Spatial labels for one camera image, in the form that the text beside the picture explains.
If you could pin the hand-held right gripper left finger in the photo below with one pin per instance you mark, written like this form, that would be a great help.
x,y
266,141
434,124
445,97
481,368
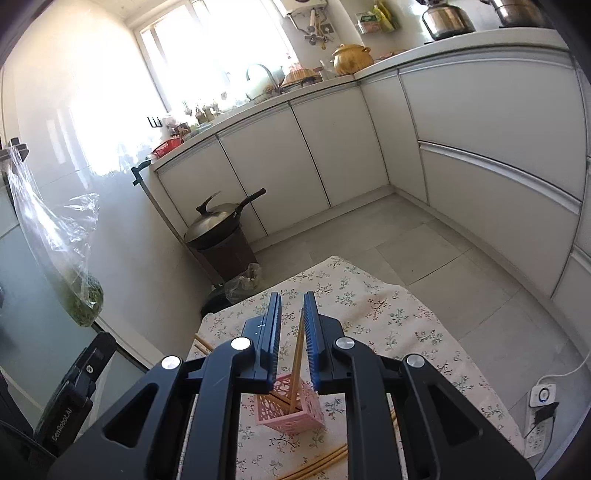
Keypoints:
x,y
274,350

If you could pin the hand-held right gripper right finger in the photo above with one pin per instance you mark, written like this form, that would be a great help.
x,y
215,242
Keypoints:
x,y
311,341

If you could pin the tan bamboo chopstick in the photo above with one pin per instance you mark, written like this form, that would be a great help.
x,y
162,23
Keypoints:
x,y
205,342
296,369
199,345
278,399

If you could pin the pink perforated utensil holder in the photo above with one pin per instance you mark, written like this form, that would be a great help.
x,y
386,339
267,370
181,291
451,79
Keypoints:
x,y
295,422

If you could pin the pile of bamboo chopsticks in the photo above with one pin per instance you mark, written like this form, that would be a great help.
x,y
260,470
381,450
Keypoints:
x,y
323,461

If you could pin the clear plastic bag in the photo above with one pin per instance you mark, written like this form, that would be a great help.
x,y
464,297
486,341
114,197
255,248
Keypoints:
x,y
242,284

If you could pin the black pan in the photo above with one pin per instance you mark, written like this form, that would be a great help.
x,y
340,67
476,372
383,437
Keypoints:
x,y
214,302

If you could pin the floral tablecloth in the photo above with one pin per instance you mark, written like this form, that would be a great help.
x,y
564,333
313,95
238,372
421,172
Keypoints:
x,y
392,323

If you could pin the dark brown bin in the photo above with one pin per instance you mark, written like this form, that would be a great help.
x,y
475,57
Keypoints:
x,y
228,261

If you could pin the hanging bag of greens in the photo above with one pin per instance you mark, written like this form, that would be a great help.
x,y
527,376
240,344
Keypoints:
x,y
85,300

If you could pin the frosted glass sliding door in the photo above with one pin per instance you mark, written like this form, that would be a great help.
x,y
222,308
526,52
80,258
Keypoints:
x,y
27,300

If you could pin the steel wok lid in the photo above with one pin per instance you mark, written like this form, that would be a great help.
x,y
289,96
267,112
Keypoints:
x,y
212,221

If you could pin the black metal stand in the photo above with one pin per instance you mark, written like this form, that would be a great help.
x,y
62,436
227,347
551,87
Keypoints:
x,y
141,173

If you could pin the red plastic basket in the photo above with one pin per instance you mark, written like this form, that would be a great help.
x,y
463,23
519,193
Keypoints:
x,y
167,147

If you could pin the white smart plug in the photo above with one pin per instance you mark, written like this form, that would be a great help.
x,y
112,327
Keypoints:
x,y
542,394

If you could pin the white power strip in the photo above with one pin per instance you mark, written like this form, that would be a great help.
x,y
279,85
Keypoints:
x,y
538,438

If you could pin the cluster of small bottles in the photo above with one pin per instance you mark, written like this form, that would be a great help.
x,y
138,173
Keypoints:
x,y
201,113

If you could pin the black door hook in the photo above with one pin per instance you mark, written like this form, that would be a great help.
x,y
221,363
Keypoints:
x,y
14,148

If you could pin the wicker basket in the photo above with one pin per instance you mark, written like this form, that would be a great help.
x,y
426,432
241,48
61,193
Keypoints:
x,y
300,77

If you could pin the kitchen faucet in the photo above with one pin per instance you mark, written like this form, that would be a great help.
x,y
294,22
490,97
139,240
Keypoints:
x,y
261,74

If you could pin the yellow clay pot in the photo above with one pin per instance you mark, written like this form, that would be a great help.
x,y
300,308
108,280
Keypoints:
x,y
352,60

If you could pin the white kitchen base cabinets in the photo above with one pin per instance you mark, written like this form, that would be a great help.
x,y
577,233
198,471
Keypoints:
x,y
485,115

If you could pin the kitchen window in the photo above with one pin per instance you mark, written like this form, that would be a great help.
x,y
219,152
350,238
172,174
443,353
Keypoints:
x,y
212,50

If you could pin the white water heater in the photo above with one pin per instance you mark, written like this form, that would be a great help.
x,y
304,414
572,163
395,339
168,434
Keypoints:
x,y
304,4

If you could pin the steel kettle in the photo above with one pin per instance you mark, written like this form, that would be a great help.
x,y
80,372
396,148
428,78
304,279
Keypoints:
x,y
445,21

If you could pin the steel cooking pot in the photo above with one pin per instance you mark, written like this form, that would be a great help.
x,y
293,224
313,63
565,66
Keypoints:
x,y
515,11

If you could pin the wall socket with pipes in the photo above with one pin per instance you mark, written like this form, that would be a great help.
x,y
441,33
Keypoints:
x,y
318,30

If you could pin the wall rack with packets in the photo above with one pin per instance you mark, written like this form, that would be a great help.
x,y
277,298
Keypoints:
x,y
376,21

